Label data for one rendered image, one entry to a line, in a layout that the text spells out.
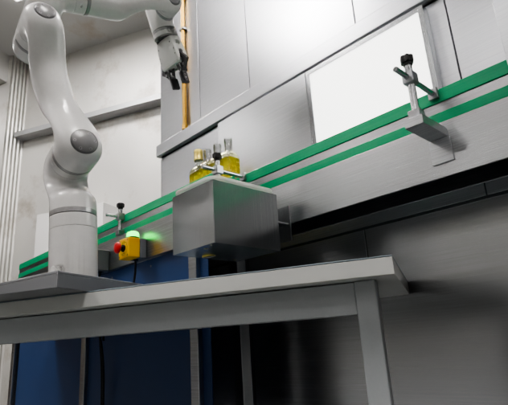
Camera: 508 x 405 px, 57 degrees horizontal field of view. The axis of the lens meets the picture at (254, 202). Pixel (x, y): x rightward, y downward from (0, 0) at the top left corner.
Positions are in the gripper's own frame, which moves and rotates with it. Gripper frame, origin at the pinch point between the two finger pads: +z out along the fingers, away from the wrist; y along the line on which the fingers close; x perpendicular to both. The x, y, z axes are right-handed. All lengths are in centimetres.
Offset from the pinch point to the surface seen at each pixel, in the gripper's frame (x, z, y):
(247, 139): -21.0, 24.5, -3.6
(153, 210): 11.3, 39.7, 21.6
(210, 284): 50, 65, -44
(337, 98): -21, 26, -45
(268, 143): -19.1, 29.7, -14.2
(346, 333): 1, 94, -36
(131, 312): 56, 66, -22
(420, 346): 3, 98, -58
